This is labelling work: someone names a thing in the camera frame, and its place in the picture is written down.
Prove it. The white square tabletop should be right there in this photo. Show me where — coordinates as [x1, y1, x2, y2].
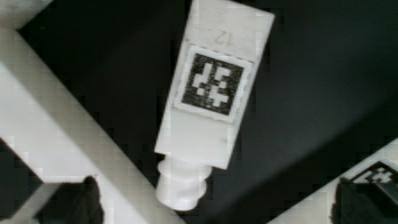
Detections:
[269, 139, 398, 224]

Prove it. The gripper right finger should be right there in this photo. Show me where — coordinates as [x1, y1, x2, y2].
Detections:
[331, 178, 398, 224]

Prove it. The white table leg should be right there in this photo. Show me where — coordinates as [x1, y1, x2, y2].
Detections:
[155, 0, 274, 211]

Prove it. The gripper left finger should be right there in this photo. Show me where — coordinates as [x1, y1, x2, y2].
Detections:
[6, 175, 107, 224]

